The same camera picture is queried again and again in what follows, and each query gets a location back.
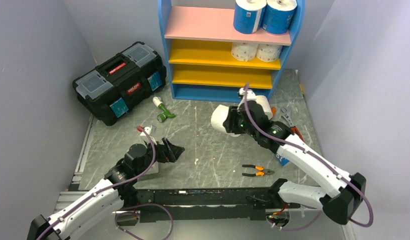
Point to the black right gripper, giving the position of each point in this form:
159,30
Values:
230,123

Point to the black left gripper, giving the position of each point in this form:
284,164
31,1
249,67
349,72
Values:
164,155

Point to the plain white roll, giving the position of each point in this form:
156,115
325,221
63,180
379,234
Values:
263,101
218,116

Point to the white dotted roll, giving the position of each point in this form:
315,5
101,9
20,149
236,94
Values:
243,51

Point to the blue cartoon roll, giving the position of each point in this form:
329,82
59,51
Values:
278,15

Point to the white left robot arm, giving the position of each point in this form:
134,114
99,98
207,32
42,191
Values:
115,191

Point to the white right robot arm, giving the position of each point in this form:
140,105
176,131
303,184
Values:
339,194

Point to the blue shelf unit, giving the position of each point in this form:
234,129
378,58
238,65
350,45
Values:
197,43

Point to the green pipe valve fitting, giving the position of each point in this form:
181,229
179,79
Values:
166,114

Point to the black toolbox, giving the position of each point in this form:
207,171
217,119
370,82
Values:
116,86

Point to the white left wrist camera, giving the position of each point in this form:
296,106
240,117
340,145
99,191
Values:
147,130

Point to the orange handled screwdriver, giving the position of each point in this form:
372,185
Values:
273,110

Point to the orange handled pliers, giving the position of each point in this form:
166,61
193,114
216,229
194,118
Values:
260,171

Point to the red handled adjustable wrench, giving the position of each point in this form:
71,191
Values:
286,115

